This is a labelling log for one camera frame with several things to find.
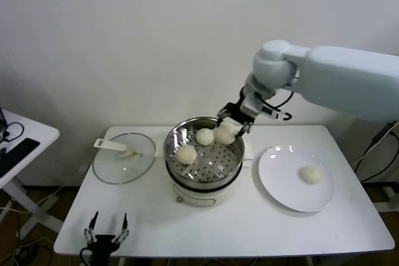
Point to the dark laptop edge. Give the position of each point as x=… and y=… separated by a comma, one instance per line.
x=2, y=119

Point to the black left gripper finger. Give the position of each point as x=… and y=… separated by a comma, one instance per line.
x=93, y=220
x=125, y=222

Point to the large white plate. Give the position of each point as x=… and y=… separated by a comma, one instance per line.
x=280, y=178

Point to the white steamed baozi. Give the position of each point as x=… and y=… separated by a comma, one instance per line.
x=225, y=134
x=186, y=154
x=310, y=175
x=204, y=136

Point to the flat black keyboard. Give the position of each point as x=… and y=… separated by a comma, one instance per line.
x=18, y=154

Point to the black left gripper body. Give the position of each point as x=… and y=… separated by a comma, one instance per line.
x=103, y=250

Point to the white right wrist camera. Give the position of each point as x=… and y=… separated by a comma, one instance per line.
x=252, y=107

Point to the white electric cooking pot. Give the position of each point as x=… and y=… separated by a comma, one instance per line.
x=196, y=199

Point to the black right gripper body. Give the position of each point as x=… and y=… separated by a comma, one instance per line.
x=238, y=112

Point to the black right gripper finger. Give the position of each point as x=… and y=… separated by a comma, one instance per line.
x=245, y=127
x=222, y=115

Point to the stainless perforated steamer basket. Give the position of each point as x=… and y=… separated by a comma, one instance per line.
x=218, y=161

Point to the white folding side table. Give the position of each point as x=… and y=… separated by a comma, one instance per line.
x=40, y=129

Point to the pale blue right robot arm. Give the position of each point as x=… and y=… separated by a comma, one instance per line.
x=343, y=73

